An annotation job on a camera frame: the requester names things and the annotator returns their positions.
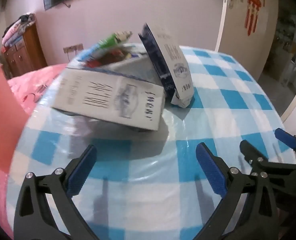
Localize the grey milk carton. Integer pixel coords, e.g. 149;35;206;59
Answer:
139;23;194;108
52;68;164;131

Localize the white door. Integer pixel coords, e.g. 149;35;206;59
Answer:
215;0;279;80

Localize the orange plastic bucket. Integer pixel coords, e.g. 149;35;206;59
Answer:
0;64;29;173

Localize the blue checkered plastic mat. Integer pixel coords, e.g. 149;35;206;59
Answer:
6;47;296;239

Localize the grey milk carton standing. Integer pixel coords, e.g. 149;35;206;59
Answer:
139;23;194;108

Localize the pink heart blanket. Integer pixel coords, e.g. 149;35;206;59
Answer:
0;64;65;239

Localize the grey open cardboard box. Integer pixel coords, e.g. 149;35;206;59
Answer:
67;44;161;85

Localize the red door decoration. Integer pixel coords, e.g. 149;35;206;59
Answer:
244;0;265;36

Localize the brown wooden cabinet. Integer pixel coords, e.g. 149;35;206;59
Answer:
2;23;47;77

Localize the green snack wrapper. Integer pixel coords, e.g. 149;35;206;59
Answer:
99;31;133;49

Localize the folded clothes pile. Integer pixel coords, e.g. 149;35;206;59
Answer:
2;13;36;47

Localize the wall power socket strip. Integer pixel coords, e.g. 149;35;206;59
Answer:
63;43;83;54

